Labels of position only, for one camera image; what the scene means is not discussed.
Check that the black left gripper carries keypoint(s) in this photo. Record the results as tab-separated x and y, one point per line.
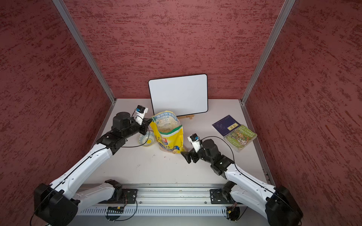
144	125

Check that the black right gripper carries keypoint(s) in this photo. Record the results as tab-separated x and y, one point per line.
187	156

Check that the yellow oats bag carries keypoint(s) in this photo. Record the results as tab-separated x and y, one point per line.
168	131

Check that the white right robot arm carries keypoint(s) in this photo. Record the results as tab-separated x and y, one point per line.
276	204

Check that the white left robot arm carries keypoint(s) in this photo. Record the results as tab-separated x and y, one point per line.
59	202

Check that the dark purple book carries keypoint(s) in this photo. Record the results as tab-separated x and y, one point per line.
226	125

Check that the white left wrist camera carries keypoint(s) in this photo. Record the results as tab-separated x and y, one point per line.
140	112

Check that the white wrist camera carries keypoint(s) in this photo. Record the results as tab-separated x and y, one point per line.
195	141
140	112

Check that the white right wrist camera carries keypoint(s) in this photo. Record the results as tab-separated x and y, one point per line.
195	141

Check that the white board black frame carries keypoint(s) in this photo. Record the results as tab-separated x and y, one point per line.
184	95

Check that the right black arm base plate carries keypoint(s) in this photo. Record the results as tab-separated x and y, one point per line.
218	196

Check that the aluminium mounting rail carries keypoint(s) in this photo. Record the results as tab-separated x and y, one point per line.
173	194

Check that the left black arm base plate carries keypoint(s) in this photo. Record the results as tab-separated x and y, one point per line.
123	196

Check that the left aluminium corner post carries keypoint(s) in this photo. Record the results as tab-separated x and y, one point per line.
64	13

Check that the aluminium corner post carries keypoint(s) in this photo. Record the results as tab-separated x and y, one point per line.
281	19
64	13

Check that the right aluminium corner post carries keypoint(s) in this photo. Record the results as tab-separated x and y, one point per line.
281	19

